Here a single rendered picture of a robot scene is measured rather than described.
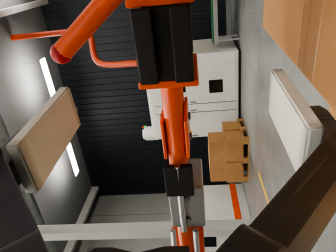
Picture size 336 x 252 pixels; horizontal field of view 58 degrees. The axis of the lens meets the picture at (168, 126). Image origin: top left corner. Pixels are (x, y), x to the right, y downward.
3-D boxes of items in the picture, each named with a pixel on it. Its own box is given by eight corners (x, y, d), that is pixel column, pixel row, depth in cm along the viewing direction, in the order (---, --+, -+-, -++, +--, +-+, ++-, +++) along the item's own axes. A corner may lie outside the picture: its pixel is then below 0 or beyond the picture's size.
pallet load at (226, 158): (242, 118, 762) (206, 120, 772) (249, 138, 673) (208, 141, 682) (242, 158, 818) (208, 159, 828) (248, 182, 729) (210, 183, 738)
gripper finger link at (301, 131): (307, 128, 13) (326, 127, 12) (270, 68, 18) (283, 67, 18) (300, 183, 14) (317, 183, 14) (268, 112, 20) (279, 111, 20)
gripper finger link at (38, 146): (39, 194, 16) (25, 194, 16) (81, 124, 22) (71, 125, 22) (17, 146, 14) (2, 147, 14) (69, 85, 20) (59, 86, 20)
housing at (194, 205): (201, 156, 43) (169, 157, 43) (203, 189, 37) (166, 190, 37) (203, 193, 46) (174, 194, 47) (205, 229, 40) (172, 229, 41)
